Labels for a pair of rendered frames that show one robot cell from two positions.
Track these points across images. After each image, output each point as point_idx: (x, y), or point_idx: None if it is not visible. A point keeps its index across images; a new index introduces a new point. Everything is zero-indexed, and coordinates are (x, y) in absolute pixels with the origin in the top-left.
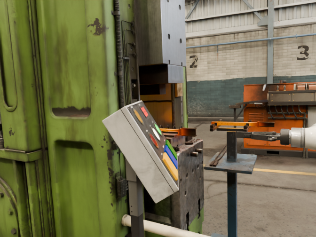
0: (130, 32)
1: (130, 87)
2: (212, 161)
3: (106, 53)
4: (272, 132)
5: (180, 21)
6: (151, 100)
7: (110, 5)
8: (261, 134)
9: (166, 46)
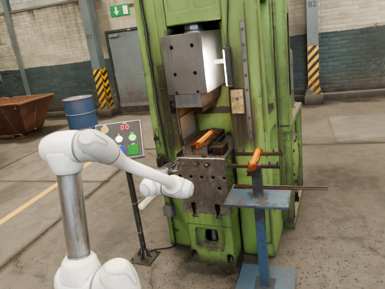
0: None
1: (168, 106)
2: (244, 184)
3: (146, 88)
4: (169, 167)
5: (192, 57)
6: None
7: (147, 61)
8: (165, 165)
9: (171, 82)
